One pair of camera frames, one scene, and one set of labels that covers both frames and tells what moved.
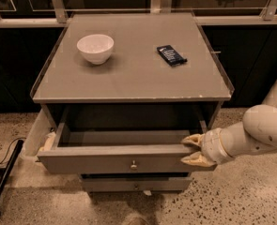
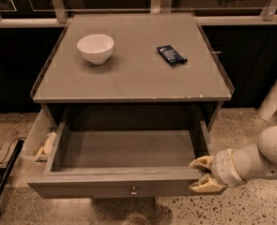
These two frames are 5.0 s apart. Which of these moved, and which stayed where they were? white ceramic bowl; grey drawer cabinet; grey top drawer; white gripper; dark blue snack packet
Moved: grey top drawer; white gripper
Stayed: grey drawer cabinet; dark blue snack packet; white ceramic bowl
